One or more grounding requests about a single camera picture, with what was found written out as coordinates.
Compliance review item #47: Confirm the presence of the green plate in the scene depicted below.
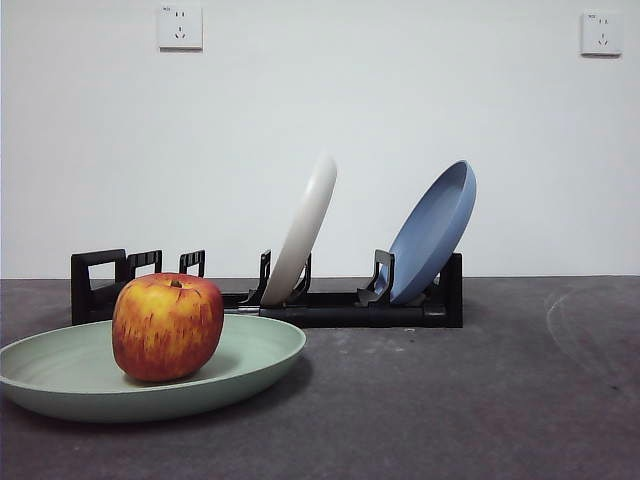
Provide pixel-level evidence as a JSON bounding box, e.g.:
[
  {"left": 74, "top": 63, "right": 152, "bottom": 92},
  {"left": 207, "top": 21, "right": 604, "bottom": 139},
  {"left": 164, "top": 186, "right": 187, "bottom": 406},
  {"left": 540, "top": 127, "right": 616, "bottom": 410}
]
[{"left": 0, "top": 313, "right": 307, "bottom": 424}]

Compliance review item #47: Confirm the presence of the red yellow apple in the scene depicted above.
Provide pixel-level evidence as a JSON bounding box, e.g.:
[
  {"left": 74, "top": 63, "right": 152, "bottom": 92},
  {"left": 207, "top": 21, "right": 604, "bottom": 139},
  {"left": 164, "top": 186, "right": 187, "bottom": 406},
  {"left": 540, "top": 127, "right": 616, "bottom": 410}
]
[{"left": 112, "top": 272, "right": 225, "bottom": 383}]

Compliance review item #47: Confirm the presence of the cream white plate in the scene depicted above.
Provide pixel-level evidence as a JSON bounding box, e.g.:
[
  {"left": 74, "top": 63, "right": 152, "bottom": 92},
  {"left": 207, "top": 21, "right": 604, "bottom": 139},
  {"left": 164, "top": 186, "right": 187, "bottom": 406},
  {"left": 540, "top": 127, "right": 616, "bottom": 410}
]
[{"left": 260, "top": 152, "right": 338, "bottom": 305}]

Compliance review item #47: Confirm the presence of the black plate rack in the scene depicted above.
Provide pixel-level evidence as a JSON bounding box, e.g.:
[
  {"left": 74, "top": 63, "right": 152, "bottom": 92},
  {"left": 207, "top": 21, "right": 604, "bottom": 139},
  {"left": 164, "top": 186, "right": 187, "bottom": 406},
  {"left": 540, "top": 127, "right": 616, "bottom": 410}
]
[{"left": 70, "top": 248, "right": 464, "bottom": 329}]

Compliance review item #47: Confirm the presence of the blue plate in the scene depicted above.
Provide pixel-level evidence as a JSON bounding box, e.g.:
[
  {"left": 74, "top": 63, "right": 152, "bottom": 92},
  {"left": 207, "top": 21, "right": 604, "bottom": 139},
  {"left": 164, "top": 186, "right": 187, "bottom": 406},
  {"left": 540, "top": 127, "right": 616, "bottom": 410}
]
[{"left": 388, "top": 159, "right": 478, "bottom": 305}]

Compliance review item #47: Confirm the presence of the white wall socket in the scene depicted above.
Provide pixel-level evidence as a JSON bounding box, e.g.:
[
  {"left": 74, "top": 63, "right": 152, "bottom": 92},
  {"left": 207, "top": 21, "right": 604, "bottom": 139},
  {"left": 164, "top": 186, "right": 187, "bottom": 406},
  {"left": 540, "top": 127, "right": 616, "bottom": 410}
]
[
  {"left": 159, "top": 4, "right": 204, "bottom": 51},
  {"left": 580, "top": 11, "right": 625, "bottom": 57}
]

